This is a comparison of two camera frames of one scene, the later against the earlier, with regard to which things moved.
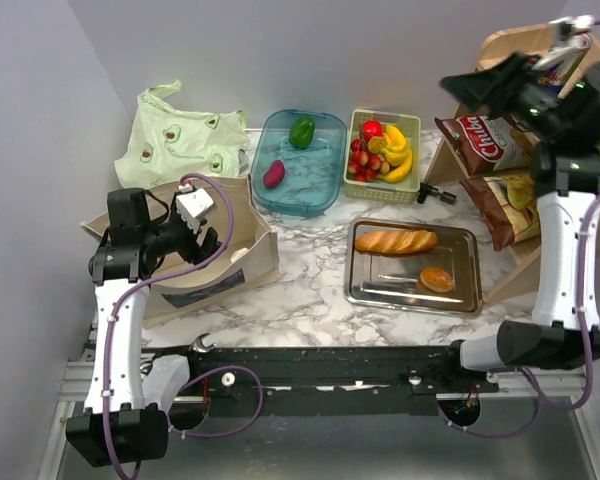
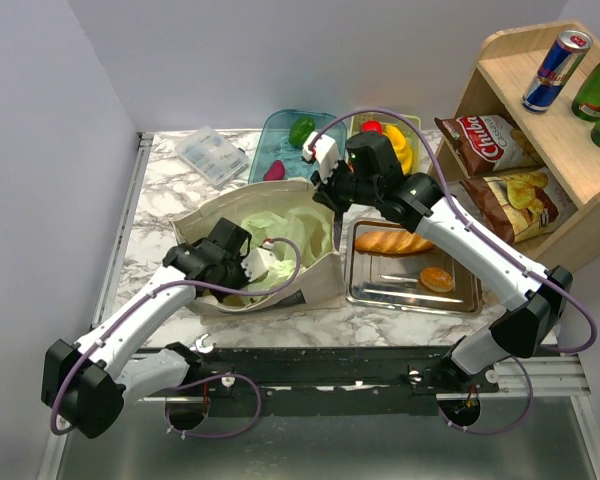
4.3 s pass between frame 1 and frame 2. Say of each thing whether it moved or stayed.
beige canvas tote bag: moved
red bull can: stayed
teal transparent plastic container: stayed
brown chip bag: stayed
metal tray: stayed
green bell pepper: stayed
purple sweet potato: stayed
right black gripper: moved
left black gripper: moved
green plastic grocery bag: moved
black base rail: stayed
